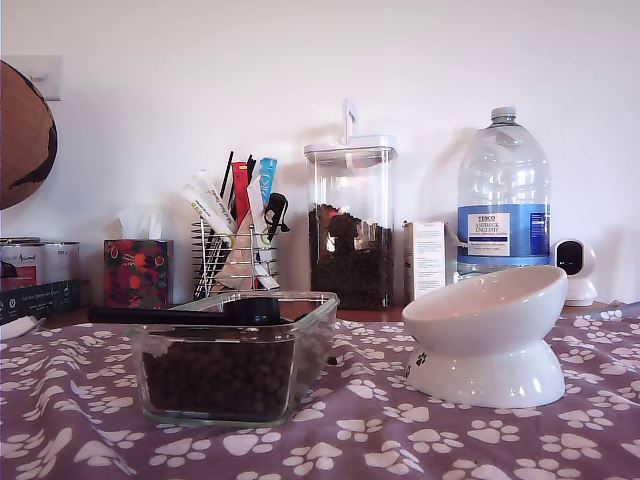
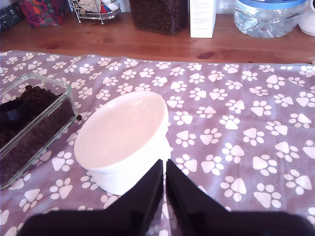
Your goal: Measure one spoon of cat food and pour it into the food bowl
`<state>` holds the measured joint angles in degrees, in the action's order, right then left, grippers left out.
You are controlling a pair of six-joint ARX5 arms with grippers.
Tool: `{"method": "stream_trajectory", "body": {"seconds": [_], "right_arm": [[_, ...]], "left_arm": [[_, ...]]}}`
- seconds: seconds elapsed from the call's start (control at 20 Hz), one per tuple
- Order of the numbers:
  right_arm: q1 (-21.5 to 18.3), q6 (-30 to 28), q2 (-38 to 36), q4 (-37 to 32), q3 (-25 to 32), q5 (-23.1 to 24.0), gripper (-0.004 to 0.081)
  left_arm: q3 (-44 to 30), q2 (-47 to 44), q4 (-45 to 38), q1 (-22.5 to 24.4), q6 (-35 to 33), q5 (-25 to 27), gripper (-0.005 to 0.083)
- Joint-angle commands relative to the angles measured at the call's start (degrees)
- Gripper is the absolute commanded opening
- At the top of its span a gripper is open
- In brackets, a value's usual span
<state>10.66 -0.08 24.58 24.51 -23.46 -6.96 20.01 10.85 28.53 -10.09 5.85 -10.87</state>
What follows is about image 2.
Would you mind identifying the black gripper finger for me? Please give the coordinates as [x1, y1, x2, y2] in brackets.
[166, 159, 232, 236]
[105, 159, 164, 236]

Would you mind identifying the black plastic measuring scoop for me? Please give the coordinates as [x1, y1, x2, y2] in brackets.
[0, 99, 25, 122]

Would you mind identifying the white ceramic tilted food bowl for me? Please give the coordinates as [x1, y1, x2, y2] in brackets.
[73, 90, 172, 196]

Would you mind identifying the brown cat kibble pile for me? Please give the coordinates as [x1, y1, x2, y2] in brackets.
[0, 85, 76, 185]
[129, 0, 188, 34]

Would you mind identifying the purple paw print cloth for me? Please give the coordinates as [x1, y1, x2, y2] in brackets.
[0, 50, 315, 236]

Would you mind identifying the clear glass rectangular container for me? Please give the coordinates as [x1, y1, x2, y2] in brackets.
[0, 73, 78, 190]

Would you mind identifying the small white carton box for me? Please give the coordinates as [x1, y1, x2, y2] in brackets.
[189, 0, 217, 39]

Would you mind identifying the tall clear storage jar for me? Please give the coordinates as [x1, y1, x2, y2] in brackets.
[128, 0, 189, 35]

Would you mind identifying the large clear water bottle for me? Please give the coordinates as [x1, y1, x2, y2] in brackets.
[233, 0, 307, 39]

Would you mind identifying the colourful floral print box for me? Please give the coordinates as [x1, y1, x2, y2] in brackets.
[18, 0, 71, 28]

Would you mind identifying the dark green printed box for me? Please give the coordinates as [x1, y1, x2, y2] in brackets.
[0, 1, 25, 32]

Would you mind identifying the chrome wire basket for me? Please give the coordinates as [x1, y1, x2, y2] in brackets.
[68, 0, 122, 25]

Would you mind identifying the small white round camera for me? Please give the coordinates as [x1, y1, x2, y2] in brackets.
[298, 0, 315, 37]

